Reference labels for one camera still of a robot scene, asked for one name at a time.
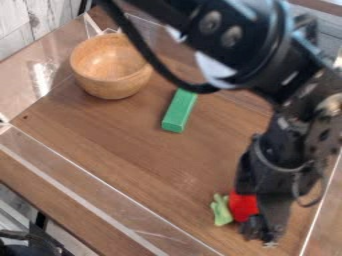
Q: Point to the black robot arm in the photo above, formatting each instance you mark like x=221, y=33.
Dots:
x=256, y=47

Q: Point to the red plush tomato toy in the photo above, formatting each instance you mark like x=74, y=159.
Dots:
x=233, y=208

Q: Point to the green rectangular block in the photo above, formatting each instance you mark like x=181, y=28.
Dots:
x=180, y=110

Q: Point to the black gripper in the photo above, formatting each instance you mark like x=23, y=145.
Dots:
x=281, y=166

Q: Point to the light wooden bowl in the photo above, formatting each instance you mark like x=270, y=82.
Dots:
x=109, y=68

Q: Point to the black table clamp mount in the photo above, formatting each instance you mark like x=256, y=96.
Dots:
x=29, y=241

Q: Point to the clear acrylic table barrier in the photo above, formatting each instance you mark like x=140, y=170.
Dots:
x=128, y=186

